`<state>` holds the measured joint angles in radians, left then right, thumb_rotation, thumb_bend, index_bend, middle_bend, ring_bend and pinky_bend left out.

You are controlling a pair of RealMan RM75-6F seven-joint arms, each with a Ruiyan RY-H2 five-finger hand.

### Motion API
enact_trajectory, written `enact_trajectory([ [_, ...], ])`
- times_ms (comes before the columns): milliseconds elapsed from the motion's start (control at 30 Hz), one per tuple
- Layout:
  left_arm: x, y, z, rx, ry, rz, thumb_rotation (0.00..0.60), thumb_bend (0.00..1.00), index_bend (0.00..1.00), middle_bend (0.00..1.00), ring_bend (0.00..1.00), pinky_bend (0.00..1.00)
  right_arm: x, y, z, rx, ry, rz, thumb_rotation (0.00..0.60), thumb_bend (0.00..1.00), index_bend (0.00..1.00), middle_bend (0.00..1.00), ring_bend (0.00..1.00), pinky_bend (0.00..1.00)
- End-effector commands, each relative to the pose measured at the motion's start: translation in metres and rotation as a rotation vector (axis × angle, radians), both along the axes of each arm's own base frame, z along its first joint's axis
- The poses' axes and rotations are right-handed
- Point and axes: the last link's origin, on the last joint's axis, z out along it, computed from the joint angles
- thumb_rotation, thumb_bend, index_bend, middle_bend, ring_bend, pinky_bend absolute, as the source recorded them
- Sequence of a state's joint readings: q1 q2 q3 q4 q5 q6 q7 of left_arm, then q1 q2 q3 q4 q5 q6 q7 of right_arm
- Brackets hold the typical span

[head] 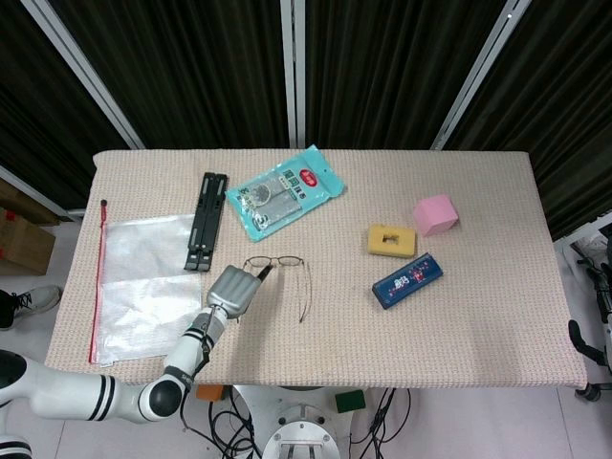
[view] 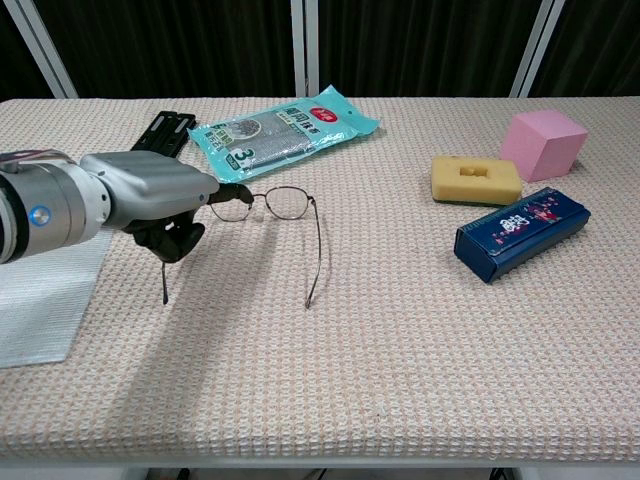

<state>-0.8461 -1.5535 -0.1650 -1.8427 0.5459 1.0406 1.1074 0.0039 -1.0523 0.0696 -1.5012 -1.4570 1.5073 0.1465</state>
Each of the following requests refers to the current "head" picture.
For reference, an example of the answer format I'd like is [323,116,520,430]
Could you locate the grey metal frame post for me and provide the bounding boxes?
[0,164,77,222]
[279,0,307,148]
[428,0,533,151]
[21,0,145,150]
[553,205,612,250]

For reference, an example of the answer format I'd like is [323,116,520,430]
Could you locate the white black machine with cables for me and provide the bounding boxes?
[566,229,612,401]

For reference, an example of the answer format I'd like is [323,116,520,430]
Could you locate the dark blue rectangular box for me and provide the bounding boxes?
[371,251,444,311]

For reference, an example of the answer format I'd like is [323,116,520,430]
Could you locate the green block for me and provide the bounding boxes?
[334,389,367,415]

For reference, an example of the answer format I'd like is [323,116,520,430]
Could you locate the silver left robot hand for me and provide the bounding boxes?
[205,264,274,320]

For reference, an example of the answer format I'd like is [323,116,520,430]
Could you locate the black folding laptop stand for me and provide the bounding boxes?
[184,171,229,273]

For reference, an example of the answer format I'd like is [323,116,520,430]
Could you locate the teal plastic product package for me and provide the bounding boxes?
[224,143,346,243]

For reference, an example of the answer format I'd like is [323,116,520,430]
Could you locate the black cloth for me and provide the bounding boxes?
[0,288,16,332]

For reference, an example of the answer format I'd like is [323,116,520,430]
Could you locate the yellow sponge with hole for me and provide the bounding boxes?
[366,223,420,260]

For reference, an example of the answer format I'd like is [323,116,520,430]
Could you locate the brown cardboard box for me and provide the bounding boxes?
[0,179,62,226]
[0,206,56,276]

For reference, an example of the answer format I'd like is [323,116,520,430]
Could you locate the black pleated curtain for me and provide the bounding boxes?
[0,0,131,211]
[304,0,506,149]
[47,0,291,149]
[447,0,612,240]

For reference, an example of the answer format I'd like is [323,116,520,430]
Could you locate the pink cube box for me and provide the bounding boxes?
[412,193,461,238]

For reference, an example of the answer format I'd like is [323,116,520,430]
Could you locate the thin-framed eyeglasses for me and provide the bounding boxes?
[242,255,313,323]

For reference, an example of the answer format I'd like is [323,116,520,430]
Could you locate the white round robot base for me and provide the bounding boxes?
[233,384,369,459]

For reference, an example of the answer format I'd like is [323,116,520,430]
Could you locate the beige waffle tablecloth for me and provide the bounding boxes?
[43,148,589,391]

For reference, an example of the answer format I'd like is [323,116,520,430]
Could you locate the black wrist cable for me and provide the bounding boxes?
[193,310,215,379]

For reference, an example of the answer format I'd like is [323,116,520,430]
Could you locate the black floor cable bundle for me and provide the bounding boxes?
[348,386,413,459]
[180,385,264,459]

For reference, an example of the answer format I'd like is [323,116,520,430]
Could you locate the grey white sneaker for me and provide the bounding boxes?
[7,285,62,326]

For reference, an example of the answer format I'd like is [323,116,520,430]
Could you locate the clear red-zipper plastic bag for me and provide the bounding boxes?
[88,199,203,367]

